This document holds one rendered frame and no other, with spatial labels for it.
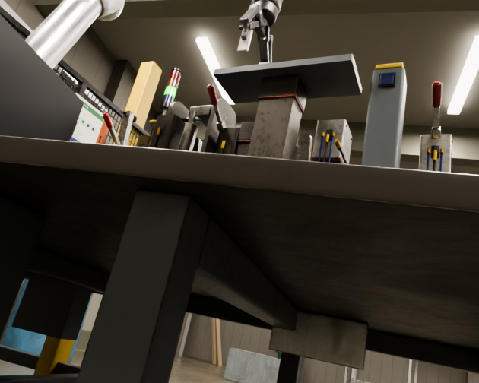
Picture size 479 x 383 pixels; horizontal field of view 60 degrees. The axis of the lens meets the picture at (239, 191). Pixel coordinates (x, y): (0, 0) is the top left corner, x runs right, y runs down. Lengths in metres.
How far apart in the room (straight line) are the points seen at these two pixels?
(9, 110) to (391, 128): 0.77
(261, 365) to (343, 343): 4.42
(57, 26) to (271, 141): 0.73
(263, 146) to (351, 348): 0.88
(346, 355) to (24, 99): 1.28
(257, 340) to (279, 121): 8.34
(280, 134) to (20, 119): 0.56
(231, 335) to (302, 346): 7.75
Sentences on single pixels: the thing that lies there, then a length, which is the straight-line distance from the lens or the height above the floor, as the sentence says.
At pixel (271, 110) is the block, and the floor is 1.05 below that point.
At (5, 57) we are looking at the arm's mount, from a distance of 0.93.
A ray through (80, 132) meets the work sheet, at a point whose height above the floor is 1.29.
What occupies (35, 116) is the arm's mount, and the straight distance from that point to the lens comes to 0.98.
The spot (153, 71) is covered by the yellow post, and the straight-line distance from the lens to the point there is 2.74.
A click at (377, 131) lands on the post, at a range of 0.95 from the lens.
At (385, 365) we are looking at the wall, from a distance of 9.04.
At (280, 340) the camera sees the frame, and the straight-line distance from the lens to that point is 1.64.
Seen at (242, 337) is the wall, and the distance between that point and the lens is 9.29.
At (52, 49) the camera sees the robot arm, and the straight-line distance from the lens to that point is 1.35.
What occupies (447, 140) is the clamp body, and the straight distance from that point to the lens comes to 1.11.
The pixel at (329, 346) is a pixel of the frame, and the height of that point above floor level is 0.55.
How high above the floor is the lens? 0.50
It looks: 19 degrees up
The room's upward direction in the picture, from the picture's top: 13 degrees clockwise
